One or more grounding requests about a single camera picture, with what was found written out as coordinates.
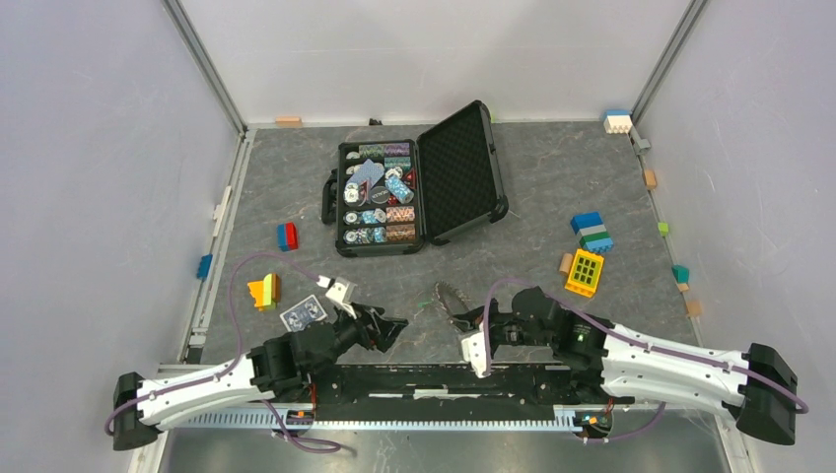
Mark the black poker chip case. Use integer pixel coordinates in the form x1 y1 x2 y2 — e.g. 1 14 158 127
321 101 509 257

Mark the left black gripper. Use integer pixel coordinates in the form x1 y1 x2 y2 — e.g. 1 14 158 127
309 300 408 373

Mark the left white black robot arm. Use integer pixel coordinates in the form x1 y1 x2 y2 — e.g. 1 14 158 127
105 304 408 451

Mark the blue brick on left rail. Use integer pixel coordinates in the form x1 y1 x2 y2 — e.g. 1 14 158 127
195 253 213 281

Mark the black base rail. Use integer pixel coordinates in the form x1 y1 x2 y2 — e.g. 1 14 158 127
273 364 632 422

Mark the wooden cylinder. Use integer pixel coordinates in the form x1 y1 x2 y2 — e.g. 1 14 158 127
558 253 574 276

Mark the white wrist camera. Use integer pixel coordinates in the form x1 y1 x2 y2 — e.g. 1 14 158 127
317 275 356 312
459 330 489 378

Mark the blue playing card deck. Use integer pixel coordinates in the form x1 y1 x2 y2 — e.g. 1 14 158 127
279 295 328 332

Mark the yellow orange brick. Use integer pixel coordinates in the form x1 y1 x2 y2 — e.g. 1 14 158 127
247 273 281 311

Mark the tan block right edge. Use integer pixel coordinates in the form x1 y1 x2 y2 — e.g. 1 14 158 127
685 300 703 318

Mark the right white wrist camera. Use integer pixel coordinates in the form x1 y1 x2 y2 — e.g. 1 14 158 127
459 330 489 378

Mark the white blue corner brick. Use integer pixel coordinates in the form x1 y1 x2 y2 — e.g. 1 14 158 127
602 109 633 134

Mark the yellow window brick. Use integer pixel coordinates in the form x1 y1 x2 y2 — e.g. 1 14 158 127
564 248 604 298

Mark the red blue brick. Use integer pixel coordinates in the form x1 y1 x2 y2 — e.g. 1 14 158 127
276 222 299 252

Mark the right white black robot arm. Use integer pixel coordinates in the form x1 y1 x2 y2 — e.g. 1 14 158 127
436 284 808 445

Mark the teal brick right edge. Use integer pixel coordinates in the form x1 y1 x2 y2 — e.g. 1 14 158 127
671 264 690 284

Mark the orange block right edge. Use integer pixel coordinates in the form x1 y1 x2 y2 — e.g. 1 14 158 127
643 169 658 191

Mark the blue green brick stack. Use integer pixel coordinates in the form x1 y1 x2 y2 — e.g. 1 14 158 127
570 212 614 254

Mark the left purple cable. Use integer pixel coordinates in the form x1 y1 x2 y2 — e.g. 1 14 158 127
104 251 328 438

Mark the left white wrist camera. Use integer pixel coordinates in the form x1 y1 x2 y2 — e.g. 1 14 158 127
317 275 356 312

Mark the black dealer button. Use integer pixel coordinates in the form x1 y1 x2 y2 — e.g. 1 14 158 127
369 185 390 205

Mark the tan wooden block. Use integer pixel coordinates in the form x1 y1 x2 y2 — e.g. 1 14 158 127
274 116 303 128

